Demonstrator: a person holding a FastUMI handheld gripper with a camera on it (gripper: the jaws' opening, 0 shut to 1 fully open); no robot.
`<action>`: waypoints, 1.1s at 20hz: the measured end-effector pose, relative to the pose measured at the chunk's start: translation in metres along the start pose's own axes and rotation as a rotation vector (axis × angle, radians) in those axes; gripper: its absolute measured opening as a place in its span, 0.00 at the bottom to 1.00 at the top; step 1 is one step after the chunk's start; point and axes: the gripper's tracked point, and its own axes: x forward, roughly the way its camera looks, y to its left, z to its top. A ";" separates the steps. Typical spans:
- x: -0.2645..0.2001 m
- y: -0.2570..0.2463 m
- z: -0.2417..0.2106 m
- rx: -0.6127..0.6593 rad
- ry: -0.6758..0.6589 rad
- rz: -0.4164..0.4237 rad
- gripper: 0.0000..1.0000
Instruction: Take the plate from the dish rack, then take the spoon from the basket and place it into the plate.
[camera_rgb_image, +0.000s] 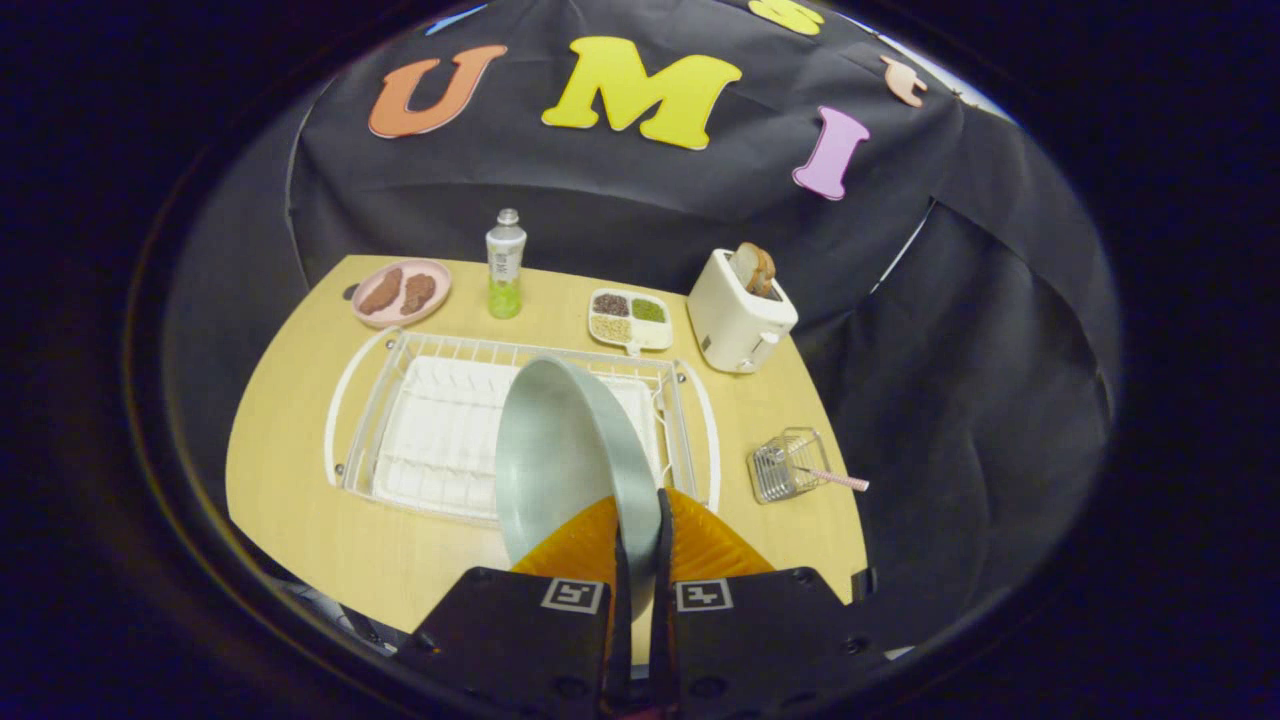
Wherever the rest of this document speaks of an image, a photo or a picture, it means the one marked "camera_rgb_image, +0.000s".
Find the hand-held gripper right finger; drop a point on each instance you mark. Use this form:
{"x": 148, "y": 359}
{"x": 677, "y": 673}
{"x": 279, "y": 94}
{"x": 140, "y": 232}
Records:
{"x": 760, "y": 640}

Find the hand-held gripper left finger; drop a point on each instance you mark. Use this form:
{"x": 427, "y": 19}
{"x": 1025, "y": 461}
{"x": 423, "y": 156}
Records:
{"x": 510, "y": 640}

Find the light green plate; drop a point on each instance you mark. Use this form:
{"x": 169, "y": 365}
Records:
{"x": 560, "y": 450}

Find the pink plate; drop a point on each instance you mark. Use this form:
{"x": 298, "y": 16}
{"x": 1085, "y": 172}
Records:
{"x": 400, "y": 318}

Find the white toaster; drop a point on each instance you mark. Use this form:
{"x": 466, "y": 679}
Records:
{"x": 735, "y": 325}

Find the white divided grain tray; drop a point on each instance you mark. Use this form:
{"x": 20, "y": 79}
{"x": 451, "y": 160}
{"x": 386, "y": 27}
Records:
{"x": 630, "y": 320}

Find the brown meat piece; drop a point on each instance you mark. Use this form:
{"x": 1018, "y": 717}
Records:
{"x": 380, "y": 292}
{"x": 418, "y": 293}

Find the clear bottle with green liquid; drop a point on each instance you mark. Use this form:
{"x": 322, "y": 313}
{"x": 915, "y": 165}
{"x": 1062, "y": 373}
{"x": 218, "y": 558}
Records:
{"x": 505, "y": 270}

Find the brown bread slice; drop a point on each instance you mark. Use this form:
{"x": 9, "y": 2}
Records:
{"x": 750, "y": 268}

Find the black backdrop cloth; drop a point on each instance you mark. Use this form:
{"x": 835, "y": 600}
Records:
{"x": 600, "y": 200}

